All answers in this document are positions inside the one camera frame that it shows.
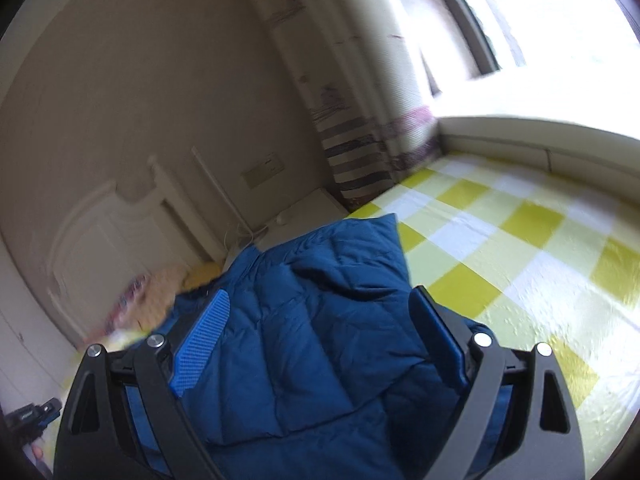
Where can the pink patterned curtain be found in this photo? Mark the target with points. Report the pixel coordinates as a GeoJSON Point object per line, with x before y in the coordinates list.
{"type": "Point", "coordinates": [400, 85]}

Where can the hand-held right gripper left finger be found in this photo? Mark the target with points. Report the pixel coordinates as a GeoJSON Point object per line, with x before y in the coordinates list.
{"type": "Point", "coordinates": [200, 340]}

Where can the grey striped curtain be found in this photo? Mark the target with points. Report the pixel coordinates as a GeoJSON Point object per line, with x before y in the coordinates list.
{"type": "Point", "coordinates": [345, 150]}

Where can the window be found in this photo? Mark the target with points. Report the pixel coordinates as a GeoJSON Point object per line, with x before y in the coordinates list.
{"type": "Point", "coordinates": [550, 10]}

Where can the white nightstand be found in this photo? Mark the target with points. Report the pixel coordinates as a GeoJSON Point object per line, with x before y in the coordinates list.
{"type": "Point", "coordinates": [310, 210]}

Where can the white cabinet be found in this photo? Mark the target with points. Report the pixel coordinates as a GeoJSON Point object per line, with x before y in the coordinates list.
{"type": "Point", "coordinates": [25, 340]}

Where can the white wooden headboard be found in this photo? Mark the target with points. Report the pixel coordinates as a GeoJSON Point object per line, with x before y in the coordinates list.
{"type": "Point", "coordinates": [110, 240]}

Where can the colourful patterned cloth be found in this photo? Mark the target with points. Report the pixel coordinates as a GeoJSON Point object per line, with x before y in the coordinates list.
{"type": "Point", "coordinates": [127, 305]}

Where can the bed with yellow checked sheet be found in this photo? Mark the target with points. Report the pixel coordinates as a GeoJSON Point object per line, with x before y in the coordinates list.
{"type": "Point", "coordinates": [525, 270]}

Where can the peach fluffy cushion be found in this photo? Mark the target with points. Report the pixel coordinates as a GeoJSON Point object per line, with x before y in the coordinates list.
{"type": "Point", "coordinates": [165, 295]}

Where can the yellow pillow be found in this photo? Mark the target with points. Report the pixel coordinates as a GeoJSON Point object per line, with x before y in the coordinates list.
{"type": "Point", "coordinates": [202, 275]}

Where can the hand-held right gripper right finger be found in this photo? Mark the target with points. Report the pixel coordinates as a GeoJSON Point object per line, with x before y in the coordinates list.
{"type": "Point", "coordinates": [445, 345]}

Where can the blue down jacket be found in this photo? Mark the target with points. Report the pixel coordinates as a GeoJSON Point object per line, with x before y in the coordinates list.
{"type": "Point", "coordinates": [310, 335]}

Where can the beige wall socket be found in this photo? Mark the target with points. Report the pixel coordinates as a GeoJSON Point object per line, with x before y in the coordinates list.
{"type": "Point", "coordinates": [263, 170]}

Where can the white window sill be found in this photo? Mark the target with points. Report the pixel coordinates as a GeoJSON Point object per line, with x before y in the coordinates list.
{"type": "Point", "coordinates": [525, 130]}

